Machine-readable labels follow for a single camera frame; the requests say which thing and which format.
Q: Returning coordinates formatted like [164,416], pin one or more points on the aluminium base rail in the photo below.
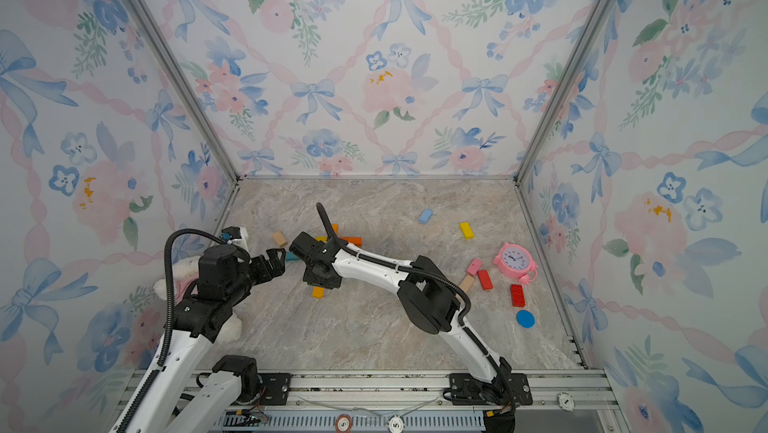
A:
[358,401]

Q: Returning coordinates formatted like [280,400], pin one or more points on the beige short block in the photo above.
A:
[280,239]

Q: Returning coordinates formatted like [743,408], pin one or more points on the pink alarm clock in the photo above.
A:
[517,263]

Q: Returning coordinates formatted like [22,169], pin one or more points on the small yellow short block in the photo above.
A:
[466,230]

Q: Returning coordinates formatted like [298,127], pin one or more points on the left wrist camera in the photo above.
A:
[235,235]

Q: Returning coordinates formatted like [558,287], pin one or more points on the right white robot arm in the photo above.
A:
[432,302]

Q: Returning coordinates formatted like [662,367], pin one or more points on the beige long block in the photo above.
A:
[467,283]

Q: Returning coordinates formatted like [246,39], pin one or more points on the pink short block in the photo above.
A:
[474,267]

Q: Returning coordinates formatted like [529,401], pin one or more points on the aluminium corner post left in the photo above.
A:
[173,71]

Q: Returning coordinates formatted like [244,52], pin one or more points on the red toy brick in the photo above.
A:
[517,296]

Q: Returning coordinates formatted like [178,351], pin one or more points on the light blue short block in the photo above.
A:
[425,216]

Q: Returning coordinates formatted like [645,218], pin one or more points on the red-orange long block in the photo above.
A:
[357,241]

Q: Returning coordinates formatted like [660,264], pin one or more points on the aluminium corner post right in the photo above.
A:
[582,48]

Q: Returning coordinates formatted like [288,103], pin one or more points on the aluminium corner post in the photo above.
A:
[582,48]
[173,71]

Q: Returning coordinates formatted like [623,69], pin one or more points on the red long block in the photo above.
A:
[485,279]

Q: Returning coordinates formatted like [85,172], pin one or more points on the blue round disc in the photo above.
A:
[525,319]

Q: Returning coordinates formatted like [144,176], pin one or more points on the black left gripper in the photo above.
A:
[278,264]

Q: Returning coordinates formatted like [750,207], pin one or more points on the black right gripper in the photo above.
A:
[309,278]

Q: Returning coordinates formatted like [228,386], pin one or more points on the golden yellow long block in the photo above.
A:
[318,292]

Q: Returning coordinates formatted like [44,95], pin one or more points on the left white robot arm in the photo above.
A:
[227,273]

